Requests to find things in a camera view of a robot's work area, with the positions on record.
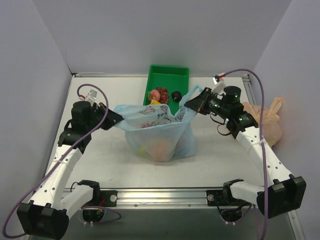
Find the blue printed plastic bag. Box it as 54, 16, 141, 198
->
114, 85, 203, 162

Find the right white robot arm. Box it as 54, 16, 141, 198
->
184, 86, 307, 219

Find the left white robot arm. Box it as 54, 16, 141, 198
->
16, 101, 124, 240

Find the dark purple fruit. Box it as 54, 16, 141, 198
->
171, 91, 182, 103

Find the yellow banana in bag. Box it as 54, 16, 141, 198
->
137, 147, 146, 157

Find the peach fruit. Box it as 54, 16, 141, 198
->
147, 89, 161, 102

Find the orange plastic bag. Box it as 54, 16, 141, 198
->
242, 97, 284, 148

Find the orange fruit in bag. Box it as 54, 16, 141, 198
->
150, 141, 173, 162

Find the green plastic tray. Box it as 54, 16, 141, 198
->
143, 64, 190, 114

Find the red grape bunch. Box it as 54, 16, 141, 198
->
156, 87, 169, 104

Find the yellow pear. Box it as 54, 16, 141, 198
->
150, 98, 161, 105

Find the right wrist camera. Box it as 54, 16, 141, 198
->
211, 73, 227, 94

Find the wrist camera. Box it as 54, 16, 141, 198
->
211, 73, 227, 94
78, 89, 97, 105

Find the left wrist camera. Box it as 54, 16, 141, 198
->
78, 89, 97, 105

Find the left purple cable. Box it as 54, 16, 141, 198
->
2, 83, 122, 238

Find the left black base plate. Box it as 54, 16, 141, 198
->
84, 190, 118, 207

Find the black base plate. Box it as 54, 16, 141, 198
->
205, 189, 237, 207
84, 190, 118, 207

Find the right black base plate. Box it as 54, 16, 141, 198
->
205, 189, 237, 207

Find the aluminium front rail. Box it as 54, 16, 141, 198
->
27, 187, 297, 210

